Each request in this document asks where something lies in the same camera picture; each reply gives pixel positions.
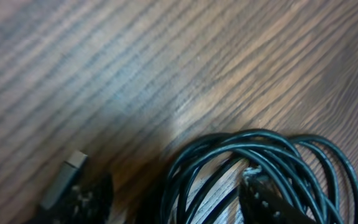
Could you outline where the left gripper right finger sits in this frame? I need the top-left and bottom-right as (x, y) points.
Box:
(238, 167), (316, 224)

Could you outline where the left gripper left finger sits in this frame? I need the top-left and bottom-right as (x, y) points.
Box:
(25, 174), (114, 224)

